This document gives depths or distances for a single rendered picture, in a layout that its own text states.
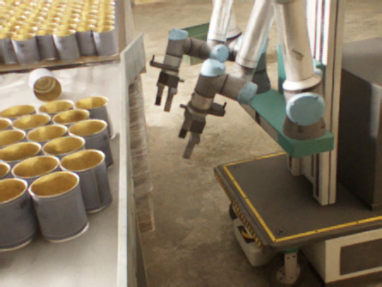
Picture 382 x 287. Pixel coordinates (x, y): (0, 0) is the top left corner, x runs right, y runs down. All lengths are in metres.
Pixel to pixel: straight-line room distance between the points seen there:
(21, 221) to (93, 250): 0.11
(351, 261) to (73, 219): 1.53
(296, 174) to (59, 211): 1.72
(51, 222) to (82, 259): 0.07
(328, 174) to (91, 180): 1.43
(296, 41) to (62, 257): 1.03
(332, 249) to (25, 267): 1.49
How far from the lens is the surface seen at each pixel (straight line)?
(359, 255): 2.13
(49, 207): 0.74
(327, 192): 2.13
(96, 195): 0.80
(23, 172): 0.85
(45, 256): 0.75
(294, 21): 1.53
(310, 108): 1.59
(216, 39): 2.03
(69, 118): 1.02
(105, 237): 0.75
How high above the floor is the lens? 1.51
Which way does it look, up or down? 27 degrees down
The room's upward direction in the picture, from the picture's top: 6 degrees counter-clockwise
